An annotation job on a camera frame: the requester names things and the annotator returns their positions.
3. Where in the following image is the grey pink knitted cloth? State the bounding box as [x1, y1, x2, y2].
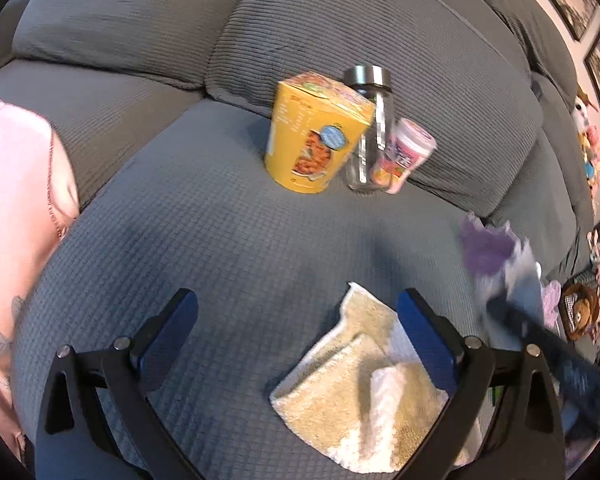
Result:
[471, 238, 544, 324]

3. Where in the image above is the pink floral garment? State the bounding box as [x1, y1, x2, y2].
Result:
[0, 100, 80, 458]

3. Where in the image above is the purple mesh bath scrunchie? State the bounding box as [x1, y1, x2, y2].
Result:
[460, 214, 560, 330]

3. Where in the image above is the pink gum jar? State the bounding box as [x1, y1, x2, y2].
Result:
[372, 118, 437, 195]

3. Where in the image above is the pile of plush toys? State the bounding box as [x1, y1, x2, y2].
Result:
[571, 87, 600, 207]

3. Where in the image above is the brown teddy bear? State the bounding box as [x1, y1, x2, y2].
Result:
[558, 283, 600, 341]

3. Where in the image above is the grey fabric sofa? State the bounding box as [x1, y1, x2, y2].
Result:
[0, 0, 594, 479]

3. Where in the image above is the yellow white fluffy towel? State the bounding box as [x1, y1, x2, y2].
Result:
[270, 283, 450, 474]

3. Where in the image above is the yellow paper food cup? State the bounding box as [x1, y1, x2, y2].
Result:
[264, 72, 375, 194]

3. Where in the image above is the clear bottle steel cap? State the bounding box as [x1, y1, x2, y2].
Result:
[343, 65, 394, 194]

